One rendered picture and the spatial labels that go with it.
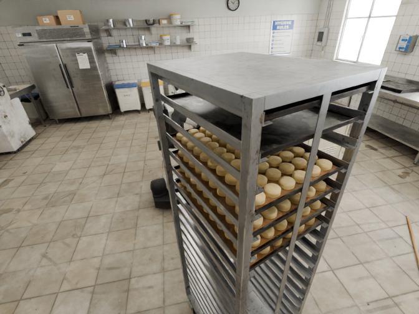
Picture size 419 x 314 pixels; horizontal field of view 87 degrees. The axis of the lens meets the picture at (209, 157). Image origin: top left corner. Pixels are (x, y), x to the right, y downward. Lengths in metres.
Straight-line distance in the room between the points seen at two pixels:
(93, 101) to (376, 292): 5.85
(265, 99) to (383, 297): 2.25
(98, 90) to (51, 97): 1.03
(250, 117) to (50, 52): 5.74
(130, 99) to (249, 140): 5.73
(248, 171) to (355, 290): 2.06
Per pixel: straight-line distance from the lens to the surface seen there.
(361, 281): 2.54
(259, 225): 0.72
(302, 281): 1.41
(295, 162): 0.84
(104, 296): 2.38
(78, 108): 6.19
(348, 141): 0.86
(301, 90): 0.52
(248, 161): 0.48
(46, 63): 6.12
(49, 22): 6.20
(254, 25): 6.92
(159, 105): 1.00
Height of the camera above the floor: 1.94
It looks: 31 degrees down
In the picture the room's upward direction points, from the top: 3 degrees counter-clockwise
